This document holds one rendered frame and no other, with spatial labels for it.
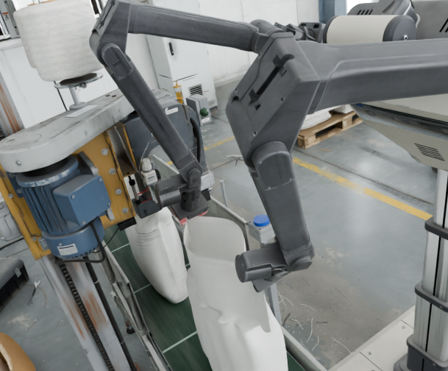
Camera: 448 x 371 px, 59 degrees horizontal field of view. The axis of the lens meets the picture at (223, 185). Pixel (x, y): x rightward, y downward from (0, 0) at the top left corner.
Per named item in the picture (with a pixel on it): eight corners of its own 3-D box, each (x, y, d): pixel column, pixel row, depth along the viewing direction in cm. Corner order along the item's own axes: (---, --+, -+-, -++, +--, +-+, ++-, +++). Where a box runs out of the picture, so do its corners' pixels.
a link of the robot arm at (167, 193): (201, 168, 105) (188, 153, 111) (159, 181, 101) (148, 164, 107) (203, 203, 112) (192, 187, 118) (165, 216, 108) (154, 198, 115)
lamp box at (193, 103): (212, 122, 135) (207, 96, 130) (200, 126, 133) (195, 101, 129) (201, 118, 141) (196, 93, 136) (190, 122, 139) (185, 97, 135)
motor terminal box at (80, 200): (117, 213, 102) (102, 174, 96) (85, 236, 95) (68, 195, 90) (96, 208, 106) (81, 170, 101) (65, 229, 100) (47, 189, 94)
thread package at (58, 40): (120, 70, 94) (96, -10, 86) (48, 90, 87) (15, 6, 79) (101, 63, 107) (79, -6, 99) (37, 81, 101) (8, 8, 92)
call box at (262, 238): (278, 235, 150) (276, 221, 147) (261, 244, 147) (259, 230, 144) (265, 226, 157) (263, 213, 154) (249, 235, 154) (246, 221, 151)
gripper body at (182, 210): (169, 205, 121) (169, 191, 115) (198, 193, 125) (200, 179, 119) (179, 222, 118) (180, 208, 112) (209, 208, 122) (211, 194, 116)
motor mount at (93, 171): (121, 218, 107) (101, 165, 99) (96, 229, 104) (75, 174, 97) (93, 183, 129) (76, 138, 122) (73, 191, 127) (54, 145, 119)
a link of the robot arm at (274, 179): (296, 144, 41) (262, 76, 47) (245, 165, 42) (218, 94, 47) (320, 268, 77) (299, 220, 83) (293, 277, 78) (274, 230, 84)
